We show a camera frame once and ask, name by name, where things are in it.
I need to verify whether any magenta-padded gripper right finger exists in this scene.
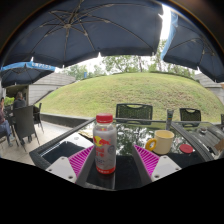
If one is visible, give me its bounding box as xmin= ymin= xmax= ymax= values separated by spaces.
xmin=131 ymin=143 xmax=183 ymax=187

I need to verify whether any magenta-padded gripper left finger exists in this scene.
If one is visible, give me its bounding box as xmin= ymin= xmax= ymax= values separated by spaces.
xmin=45 ymin=145 xmax=97 ymax=188

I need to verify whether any red-capped drink bottle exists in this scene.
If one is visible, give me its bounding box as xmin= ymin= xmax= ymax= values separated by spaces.
xmin=92 ymin=113 xmax=118 ymax=175

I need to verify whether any flat round red coaster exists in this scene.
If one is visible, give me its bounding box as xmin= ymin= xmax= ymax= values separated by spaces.
xmin=179 ymin=143 xmax=195 ymax=155

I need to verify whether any yellow flat packet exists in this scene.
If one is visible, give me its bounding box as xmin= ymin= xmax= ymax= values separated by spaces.
xmin=79 ymin=129 xmax=95 ymax=139

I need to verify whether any grey colour chart card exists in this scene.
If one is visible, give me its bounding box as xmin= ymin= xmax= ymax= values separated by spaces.
xmin=165 ymin=109 xmax=175 ymax=131

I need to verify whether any black plastic lattice chair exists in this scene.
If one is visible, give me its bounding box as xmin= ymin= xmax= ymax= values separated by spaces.
xmin=115 ymin=103 xmax=154 ymax=125
xmin=179 ymin=107 xmax=202 ymax=128

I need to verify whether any dark wicker chair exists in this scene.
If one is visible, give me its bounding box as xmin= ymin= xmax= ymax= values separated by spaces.
xmin=32 ymin=102 xmax=45 ymax=133
xmin=12 ymin=105 xmax=40 ymax=146

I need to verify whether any person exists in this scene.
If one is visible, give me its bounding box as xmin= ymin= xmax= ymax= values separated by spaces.
xmin=0 ymin=96 xmax=14 ymax=148
xmin=12 ymin=91 xmax=28 ymax=109

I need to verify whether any grey hut with sloped roof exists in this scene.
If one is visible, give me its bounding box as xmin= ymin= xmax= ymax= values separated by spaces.
xmin=5 ymin=72 xmax=77 ymax=106
xmin=194 ymin=72 xmax=224 ymax=104

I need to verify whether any blue parasol with white trim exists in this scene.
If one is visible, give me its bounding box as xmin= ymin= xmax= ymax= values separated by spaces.
xmin=0 ymin=61 xmax=57 ymax=88

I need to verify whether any large dark blue parasol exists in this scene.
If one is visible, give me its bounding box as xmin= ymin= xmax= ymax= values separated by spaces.
xmin=0 ymin=0 xmax=164 ymax=69
xmin=160 ymin=9 xmax=224 ymax=84

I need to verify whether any cream mug with yellow handle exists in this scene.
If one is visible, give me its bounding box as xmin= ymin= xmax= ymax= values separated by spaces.
xmin=144 ymin=129 xmax=176 ymax=156

